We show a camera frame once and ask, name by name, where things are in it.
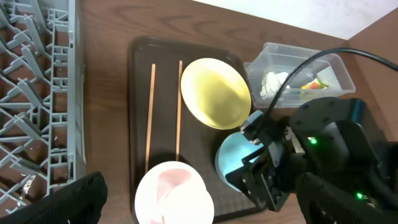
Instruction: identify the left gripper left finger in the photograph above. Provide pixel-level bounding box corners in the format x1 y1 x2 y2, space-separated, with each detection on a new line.
1 171 108 224

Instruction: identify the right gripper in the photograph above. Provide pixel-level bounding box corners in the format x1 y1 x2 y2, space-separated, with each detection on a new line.
225 110 308 212

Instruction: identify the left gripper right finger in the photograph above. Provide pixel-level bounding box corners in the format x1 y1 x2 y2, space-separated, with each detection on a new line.
296 173 397 224

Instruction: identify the light blue bowl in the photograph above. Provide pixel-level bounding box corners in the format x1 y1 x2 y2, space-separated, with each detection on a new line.
215 132 263 192

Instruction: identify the white napkin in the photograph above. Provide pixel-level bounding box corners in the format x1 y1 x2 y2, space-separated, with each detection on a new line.
260 72 289 100

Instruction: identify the snack wrapper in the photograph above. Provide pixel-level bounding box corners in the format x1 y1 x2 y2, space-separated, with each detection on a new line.
300 78 329 90

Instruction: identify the wooden chopstick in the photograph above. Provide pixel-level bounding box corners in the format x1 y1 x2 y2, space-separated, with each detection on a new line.
175 60 183 161
145 63 156 172

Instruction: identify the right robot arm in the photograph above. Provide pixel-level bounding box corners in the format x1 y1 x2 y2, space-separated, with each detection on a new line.
225 97 397 211

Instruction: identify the grey dishwasher rack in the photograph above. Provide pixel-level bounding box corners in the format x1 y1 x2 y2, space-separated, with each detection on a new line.
1 0 86 216

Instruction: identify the pink bowl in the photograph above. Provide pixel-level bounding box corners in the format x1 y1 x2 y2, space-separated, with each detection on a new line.
134 161 215 224

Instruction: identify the yellow plate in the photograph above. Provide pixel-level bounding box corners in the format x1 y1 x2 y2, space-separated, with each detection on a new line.
180 58 251 129

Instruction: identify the clear plastic bin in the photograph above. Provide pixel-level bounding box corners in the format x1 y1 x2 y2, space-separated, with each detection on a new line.
244 42 356 109

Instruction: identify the dark brown serving tray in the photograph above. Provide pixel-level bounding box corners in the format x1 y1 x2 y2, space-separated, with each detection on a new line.
128 37 261 223

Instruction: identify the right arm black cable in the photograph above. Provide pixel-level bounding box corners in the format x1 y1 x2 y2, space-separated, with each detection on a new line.
266 47 398 118

